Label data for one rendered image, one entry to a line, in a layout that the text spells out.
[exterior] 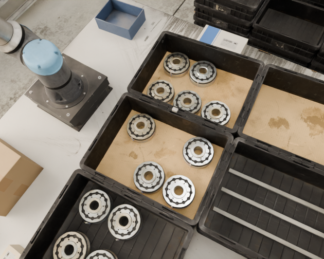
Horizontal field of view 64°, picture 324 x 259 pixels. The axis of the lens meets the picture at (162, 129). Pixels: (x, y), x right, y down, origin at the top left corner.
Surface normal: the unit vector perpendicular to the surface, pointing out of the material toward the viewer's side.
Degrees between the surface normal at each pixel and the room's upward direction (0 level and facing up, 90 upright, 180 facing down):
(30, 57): 10
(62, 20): 0
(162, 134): 0
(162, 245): 0
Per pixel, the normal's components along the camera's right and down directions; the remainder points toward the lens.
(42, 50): 0.06, -0.32
